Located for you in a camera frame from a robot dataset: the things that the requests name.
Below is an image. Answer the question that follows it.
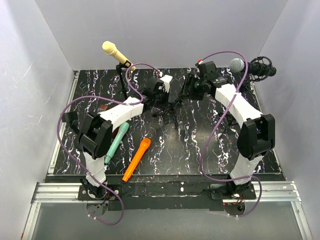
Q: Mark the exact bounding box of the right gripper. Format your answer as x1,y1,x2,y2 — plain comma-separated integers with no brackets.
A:
178,73,207,101

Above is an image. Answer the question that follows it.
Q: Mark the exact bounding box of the black tripod mic stand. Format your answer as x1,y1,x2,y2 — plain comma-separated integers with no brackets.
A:
152,94,186,130

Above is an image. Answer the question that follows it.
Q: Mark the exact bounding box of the mint green microphone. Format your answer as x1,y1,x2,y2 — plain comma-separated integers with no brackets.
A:
104,122,130,165

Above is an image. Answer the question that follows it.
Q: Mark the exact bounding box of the orange microphone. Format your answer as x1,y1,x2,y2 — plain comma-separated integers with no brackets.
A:
122,137,151,182

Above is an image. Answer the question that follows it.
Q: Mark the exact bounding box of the cream mic round stand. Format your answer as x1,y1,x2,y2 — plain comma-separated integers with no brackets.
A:
116,62,128,100

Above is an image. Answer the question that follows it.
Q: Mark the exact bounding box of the cream microphone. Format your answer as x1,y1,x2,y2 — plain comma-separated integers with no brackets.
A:
102,41,133,68

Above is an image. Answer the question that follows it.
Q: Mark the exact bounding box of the silver mesh studio microphone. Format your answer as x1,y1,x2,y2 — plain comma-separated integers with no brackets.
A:
229,56,277,82

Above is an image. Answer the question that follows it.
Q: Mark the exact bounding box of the round base mic stand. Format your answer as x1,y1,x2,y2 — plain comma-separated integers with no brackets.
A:
62,111,80,135

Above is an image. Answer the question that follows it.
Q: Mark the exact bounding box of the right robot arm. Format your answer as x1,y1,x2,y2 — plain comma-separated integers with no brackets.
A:
179,61,276,199

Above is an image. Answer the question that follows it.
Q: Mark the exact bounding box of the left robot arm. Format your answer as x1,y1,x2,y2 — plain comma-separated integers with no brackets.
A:
75,75,173,200

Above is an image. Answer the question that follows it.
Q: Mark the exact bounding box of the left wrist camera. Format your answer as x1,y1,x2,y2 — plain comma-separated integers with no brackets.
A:
160,75,173,93

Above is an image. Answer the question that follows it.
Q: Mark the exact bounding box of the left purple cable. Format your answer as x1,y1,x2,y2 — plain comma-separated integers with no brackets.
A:
56,62,163,225

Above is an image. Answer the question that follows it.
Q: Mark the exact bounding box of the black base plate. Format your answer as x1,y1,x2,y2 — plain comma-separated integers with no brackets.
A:
45,173,285,211

